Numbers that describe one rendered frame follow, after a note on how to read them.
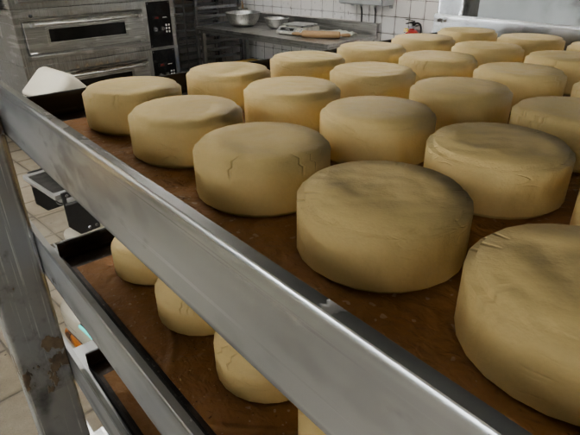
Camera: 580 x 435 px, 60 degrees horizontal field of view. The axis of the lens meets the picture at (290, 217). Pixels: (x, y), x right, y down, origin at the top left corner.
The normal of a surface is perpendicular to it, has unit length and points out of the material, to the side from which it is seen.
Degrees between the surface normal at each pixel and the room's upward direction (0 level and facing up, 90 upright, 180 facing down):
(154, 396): 90
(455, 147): 0
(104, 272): 0
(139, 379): 90
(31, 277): 90
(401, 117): 0
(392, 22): 90
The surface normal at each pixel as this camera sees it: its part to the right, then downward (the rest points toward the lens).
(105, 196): -0.76, 0.30
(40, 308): 0.64, 0.35
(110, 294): -0.01, -0.88
